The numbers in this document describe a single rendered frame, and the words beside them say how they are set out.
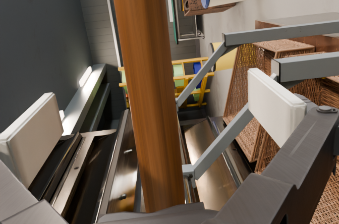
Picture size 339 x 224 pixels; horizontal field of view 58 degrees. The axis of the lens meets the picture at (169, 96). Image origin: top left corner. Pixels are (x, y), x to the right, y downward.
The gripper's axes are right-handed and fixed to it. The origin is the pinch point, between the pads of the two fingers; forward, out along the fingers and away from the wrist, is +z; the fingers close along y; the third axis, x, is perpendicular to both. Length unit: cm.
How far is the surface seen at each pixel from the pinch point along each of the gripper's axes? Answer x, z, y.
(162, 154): -2.8, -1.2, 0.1
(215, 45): -59, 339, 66
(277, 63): -8.9, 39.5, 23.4
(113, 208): -58, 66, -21
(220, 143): -24.8, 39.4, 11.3
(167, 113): -0.2, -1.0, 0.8
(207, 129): -68, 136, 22
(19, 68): -72, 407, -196
